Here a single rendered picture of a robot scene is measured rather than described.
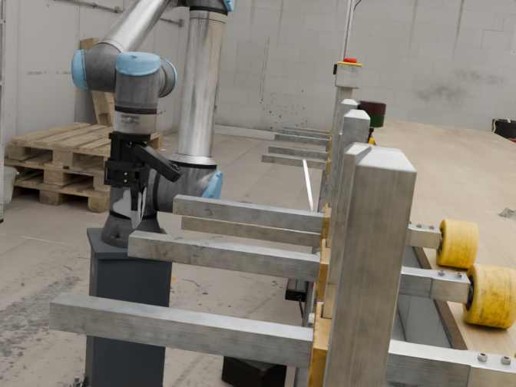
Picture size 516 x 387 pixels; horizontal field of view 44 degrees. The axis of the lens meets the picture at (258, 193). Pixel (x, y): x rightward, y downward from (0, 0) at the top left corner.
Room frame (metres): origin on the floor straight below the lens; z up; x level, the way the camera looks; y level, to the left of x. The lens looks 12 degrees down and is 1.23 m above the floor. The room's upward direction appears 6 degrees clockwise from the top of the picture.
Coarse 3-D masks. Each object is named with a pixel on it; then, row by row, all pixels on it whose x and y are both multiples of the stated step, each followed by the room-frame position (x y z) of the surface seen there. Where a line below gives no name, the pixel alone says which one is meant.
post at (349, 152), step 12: (360, 144) 0.62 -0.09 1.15; (348, 156) 0.61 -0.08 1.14; (348, 168) 0.61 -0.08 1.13; (348, 180) 0.61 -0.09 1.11; (348, 192) 0.61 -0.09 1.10; (336, 204) 0.65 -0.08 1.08; (336, 216) 0.61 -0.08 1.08; (336, 228) 0.61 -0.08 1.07; (336, 240) 0.61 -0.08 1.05; (336, 252) 0.61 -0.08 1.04; (336, 264) 0.61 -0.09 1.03; (336, 276) 0.61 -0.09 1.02; (324, 300) 0.63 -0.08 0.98; (324, 312) 0.61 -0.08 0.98
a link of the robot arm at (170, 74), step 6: (162, 60) 1.50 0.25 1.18; (162, 66) 1.44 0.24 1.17; (168, 66) 1.49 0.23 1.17; (168, 72) 1.46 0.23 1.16; (174, 72) 1.51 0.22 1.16; (168, 78) 1.45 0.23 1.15; (174, 78) 1.50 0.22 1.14; (168, 84) 1.46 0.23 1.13; (174, 84) 1.51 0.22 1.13; (168, 90) 1.48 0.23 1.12; (162, 96) 1.50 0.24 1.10
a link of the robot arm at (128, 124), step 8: (120, 112) 1.34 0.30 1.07; (120, 120) 1.34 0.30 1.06; (128, 120) 1.33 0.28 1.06; (136, 120) 1.34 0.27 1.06; (144, 120) 1.34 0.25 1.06; (152, 120) 1.36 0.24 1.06; (120, 128) 1.34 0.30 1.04; (128, 128) 1.34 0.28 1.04; (136, 128) 1.34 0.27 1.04; (144, 128) 1.34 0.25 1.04; (152, 128) 1.36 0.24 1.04
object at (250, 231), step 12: (180, 228) 1.35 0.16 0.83; (192, 228) 1.35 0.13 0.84; (204, 228) 1.35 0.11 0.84; (216, 228) 1.34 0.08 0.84; (228, 228) 1.34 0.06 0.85; (240, 228) 1.34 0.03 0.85; (252, 228) 1.34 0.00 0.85; (264, 228) 1.33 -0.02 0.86; (276, 228) 1.33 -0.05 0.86; (276, 240) 1.33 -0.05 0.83; (288, 240) 1.33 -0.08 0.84; (300, 240) 1.33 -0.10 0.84; (312, 240) 1.32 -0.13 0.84
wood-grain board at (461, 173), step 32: (384, 128) 3.36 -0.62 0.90; (416, 128) 3.55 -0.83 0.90; (448, 128) 3.77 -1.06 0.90; (416, 160) 2.30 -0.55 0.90; (448, 160) 2.39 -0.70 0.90; (480, 160) 2.48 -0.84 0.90; (512, 160) 2.59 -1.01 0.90; (416, 192) 1.70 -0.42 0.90; (448, 192) 1.75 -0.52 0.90; (480, 192) 1.80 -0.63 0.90; (512, 192) 1.86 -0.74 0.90; (480, 224) 1.40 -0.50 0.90; (512, 224) 1.43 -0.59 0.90; (480, 256) 1.14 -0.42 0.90; (512, 256) 1.16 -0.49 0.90; (448, 320) 0.85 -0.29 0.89; (512, 352) 0.73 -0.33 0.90
